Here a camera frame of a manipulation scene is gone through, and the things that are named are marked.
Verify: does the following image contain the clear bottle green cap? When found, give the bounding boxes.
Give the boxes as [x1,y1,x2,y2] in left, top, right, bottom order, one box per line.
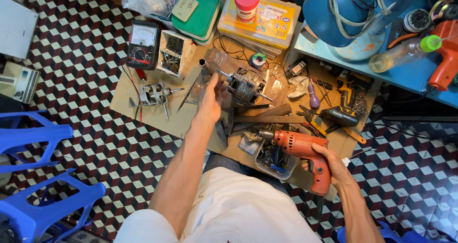
[368,35,443,74]

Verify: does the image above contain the person's left hand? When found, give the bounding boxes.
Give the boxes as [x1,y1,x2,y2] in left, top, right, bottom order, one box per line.
[195,73,228,124]

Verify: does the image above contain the black handled screwdriver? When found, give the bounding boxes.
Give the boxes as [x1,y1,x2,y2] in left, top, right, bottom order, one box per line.
[311,78,333,91]

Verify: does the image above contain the solder wire spool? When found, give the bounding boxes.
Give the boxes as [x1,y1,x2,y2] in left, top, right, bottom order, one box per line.
[250,52,267,69]

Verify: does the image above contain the white remote control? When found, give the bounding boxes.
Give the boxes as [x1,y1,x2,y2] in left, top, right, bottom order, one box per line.
[171,0,199,22]

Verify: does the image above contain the fan motor with shaft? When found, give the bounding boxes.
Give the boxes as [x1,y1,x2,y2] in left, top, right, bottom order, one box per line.
[215,67,274,107]

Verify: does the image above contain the red and black wires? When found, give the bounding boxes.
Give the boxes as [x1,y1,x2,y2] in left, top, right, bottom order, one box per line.
[121,65,144,125]

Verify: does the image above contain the orange electric drill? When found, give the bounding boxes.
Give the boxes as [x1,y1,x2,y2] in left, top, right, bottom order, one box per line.
[258,129,332,220]

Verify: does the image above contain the yellow label component box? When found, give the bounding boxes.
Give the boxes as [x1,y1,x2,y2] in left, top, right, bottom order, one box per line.
[217,0,302,51]

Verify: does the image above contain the small black adapter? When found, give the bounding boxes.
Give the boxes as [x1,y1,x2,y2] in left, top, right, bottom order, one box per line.
[287,58,308,78]

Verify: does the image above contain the round speaker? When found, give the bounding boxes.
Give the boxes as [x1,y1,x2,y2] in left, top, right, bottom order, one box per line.
[429,0,458,24]

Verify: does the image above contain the silver metal chain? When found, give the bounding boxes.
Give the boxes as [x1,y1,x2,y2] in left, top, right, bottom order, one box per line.
[352,94,369,117]

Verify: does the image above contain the green lidded plastic containers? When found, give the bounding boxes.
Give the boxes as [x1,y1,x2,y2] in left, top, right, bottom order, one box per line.
[171,0,223,46]

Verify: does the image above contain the purple handled screwdriver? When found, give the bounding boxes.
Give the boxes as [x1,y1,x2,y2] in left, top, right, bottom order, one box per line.
[306,66,321,110]

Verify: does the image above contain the thin metal blade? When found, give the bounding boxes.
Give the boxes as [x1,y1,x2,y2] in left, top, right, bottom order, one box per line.
[176,77,199,114]

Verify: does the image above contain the black cables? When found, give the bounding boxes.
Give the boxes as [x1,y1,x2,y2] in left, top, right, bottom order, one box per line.
[364,117,458,141]

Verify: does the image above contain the blue plastic stool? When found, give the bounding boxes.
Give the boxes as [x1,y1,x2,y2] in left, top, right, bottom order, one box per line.
[0,109,107,243]
[336,220,458,243]

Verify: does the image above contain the clear tub of parts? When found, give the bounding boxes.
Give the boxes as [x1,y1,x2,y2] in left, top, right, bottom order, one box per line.
[254,126,301,181]

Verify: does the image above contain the teal black cordless drill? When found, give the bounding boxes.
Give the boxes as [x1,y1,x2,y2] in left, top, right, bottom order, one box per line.
[318,75,375,128]

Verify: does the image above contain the blue electric fan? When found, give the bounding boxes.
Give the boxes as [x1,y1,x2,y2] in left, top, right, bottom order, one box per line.
[302,0,423,62]

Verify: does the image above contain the silver metal motor bracket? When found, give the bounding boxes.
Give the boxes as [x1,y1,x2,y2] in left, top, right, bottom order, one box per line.
[128,82,185,119]

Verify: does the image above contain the light blue table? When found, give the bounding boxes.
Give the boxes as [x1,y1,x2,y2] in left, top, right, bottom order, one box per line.
[293,6,458,110]

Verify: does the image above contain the cardboard box of screws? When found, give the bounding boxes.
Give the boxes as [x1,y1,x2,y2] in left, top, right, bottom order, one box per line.
[156,30,197,80]

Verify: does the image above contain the beige electrical device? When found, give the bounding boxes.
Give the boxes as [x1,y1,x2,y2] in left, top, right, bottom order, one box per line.
[0,61,41,105]

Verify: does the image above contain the crumpled white tissue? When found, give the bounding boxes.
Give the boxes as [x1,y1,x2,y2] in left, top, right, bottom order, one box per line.
[288,75,309,100]

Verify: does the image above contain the brown wooden handle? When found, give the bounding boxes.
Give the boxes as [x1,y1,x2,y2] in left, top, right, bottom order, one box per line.
[246,103,293,117]

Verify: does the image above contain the person's white clothing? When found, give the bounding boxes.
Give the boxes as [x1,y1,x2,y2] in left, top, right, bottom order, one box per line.
[113,166,323,243]

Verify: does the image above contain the black analog multimeter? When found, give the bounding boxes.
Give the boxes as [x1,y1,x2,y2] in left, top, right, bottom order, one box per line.
[125,20,161,71]

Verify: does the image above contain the brown cardboard mat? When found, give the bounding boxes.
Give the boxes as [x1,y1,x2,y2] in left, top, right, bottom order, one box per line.
[109,35,382,201]

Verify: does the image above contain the hammer with wooden handle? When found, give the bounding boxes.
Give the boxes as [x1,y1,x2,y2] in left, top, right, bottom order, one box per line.
[215,109,307,149]

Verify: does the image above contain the short metal tube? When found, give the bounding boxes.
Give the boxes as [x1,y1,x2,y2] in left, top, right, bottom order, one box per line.
[198,58,215,75]

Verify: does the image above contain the white flat box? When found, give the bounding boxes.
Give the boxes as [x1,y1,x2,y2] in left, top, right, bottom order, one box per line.
[0,0,39,60]

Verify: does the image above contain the yellow handled pliers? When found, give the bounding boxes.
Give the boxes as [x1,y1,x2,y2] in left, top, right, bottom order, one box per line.
[296,105,368,145]

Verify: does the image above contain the pink lidded jar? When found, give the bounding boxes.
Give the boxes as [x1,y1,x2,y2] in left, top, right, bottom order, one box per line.
[234,0,261,24]

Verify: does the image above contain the round tin of screws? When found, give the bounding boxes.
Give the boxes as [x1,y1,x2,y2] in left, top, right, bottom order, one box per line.
[402,9,432,34]

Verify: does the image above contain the person's right hand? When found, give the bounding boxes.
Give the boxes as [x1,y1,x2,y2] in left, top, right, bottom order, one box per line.
[302,143,354,191]

